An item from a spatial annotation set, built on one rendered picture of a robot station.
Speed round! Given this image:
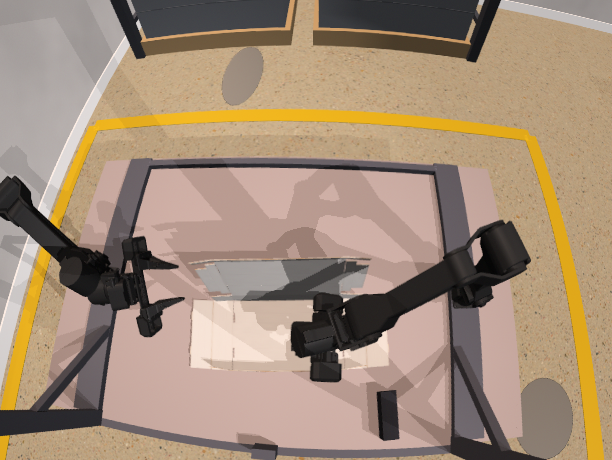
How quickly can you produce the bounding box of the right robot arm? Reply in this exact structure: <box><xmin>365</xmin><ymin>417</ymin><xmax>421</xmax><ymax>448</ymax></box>
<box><xmin>291</xmin><ymin>220</ymin><xmax>531</xmax><ymax>358</ymax></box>

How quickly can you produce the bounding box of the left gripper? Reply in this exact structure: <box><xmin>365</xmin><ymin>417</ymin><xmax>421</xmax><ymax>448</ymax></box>
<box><xmin>121</xmin><ymin>236</ymin><xmax>185</xmax><ymax>337</ymax></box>

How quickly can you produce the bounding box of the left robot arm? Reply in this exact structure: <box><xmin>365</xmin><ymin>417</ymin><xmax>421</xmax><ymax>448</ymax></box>
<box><xmin>0</xmin><ymin>176</ymin><xmax>137</xmax><ymax>311</ymax></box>

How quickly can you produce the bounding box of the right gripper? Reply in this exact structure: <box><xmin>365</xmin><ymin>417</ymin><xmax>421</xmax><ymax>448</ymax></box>
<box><xmin>310</xmin><ymin>293</ymin><xmax>343</xmax><ymax>382</ymax></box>

